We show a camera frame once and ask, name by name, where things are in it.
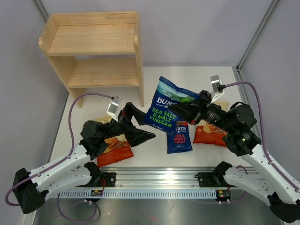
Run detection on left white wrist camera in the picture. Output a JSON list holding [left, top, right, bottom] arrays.
[[106, 96, 121, 122]]

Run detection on aluminium mounting rail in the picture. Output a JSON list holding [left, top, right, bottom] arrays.
[[31, 166, 285, 188]]

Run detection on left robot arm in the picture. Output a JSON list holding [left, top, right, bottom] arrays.
[[12, 102, 156, 214]]

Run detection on wooden two-tier shelf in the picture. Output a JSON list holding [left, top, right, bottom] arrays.
[[38, 11, 144, 107]]

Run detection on spicy sweet chilli bag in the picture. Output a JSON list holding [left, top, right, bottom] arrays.
[[166, 120, 193, 154]]

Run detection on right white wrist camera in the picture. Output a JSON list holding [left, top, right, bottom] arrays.
[[210, 75, 225, 103]]

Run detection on cassava chips bag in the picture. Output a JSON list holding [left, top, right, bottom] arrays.
[[96, 116, 135, 168], [193, 120, 227, 147]]

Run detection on right aluminium frame post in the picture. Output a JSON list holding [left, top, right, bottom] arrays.
[[236, 0, 280, 72]]

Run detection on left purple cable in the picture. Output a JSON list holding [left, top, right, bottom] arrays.
[[5, 92, 113, 222]]

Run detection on white slotted cable duct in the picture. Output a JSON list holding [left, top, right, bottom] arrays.
[[60, 188, 217, 199]]

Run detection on left black base bracket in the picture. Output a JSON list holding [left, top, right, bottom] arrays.
[[90, 172, 117, 188]]

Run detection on blue sea salt vinegar bag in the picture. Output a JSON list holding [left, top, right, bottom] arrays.
[[142, 76, 199, 135]]

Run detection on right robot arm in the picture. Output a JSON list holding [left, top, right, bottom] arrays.
[[168, 90, 300, 223]]

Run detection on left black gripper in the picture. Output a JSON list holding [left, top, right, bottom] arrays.
[[100, 103, 158, 147]]

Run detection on black base bracket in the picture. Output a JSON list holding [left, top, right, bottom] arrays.
[[90, 172, 117, 188], [194, 172, 229, 188]]

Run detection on left aluminium frame post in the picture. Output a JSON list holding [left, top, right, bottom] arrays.
[[32, 0, 49, 22]]

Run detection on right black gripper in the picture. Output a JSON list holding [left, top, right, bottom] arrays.
[[168, 90, 234, 133]]

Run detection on aluminium frame post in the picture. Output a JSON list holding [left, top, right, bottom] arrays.
[[236, 0, 280, 72], [32, 0, 49, 22]]

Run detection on right black base bracket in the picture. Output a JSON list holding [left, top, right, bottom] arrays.
[[194, 172, 229, 188]]

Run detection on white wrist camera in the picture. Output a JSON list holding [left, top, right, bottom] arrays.
[[106, 96, 121, 122], [210, 75, 225, 103]]

